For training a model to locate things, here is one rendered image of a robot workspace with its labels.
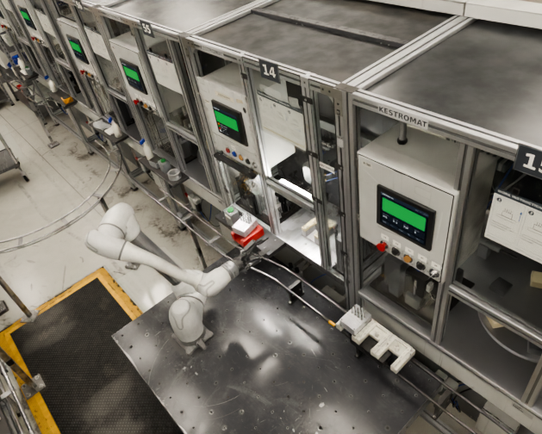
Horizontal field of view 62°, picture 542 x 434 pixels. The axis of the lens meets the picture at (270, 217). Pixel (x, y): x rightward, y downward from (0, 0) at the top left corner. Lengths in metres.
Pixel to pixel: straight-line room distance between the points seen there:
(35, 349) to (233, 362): 1.96
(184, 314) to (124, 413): 1.14
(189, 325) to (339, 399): 0.85
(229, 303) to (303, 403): 0.76
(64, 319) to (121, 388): 0.91
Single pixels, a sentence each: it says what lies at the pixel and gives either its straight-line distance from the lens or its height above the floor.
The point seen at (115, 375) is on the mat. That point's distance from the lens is 3.59.
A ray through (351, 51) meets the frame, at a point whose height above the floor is 2.01.
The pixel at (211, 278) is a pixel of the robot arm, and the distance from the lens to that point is 2.25.
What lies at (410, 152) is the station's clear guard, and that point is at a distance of 1.67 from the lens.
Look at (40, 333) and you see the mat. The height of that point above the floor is 0.01.
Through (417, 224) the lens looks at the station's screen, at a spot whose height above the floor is 1.61.
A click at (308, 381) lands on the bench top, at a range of 2.42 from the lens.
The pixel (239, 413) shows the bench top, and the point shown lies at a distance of 2.40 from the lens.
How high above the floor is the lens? 2.81
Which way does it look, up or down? 41 degrees down
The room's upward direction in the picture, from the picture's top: 11 degrees counter-clockwise
